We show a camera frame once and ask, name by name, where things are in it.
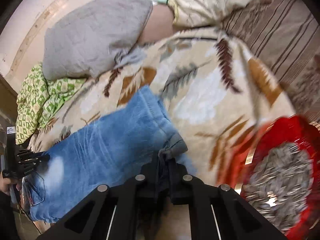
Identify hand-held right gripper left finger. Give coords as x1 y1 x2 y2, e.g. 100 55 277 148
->
37 151 165 240

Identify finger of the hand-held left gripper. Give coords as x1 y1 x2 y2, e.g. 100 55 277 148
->
15 162 43 178
15 149 50 163

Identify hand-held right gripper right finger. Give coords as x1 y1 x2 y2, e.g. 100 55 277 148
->
167 160 288 240

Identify blue denim pants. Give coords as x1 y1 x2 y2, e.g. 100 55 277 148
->
22 85 197 224

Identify person's left hand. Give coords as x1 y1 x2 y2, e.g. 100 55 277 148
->
0 177 23 195

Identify dark glass-panel door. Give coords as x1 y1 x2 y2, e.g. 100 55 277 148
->
0 77 18 130

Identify green patterned blanket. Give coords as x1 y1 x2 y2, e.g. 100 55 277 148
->
15 62 87 145

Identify beige leaf-print blanket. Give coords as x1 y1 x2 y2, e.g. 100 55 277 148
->
27 26 298 240

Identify red glass bowl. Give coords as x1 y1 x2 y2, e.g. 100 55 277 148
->
217 115 320 240

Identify pile of sunflower seeds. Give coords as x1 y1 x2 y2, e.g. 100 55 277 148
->
240 142 314 233

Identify grey quilted pillow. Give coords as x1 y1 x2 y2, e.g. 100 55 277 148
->
42 0 153 81

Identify plain brown cushion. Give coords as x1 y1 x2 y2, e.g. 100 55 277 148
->
139 5 175 45

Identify white floral pillow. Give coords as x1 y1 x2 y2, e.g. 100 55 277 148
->
164 0 253 28

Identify brown striped sofa cover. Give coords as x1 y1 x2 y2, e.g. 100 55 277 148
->
221 0 320 120

